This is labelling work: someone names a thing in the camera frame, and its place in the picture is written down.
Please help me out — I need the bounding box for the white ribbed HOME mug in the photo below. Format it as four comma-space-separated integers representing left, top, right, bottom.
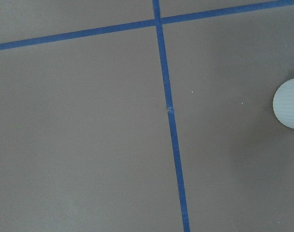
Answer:
273, 78, 294, 129

